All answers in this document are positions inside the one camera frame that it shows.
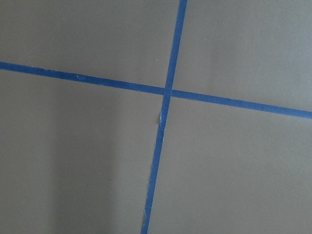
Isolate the blue tape strip lengthwise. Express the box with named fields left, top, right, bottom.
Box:
left=140, top=0, right=187, bottom=234

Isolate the blue tape strip crosswise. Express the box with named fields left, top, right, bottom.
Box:
left=0, top=62, right=312, bottom=119

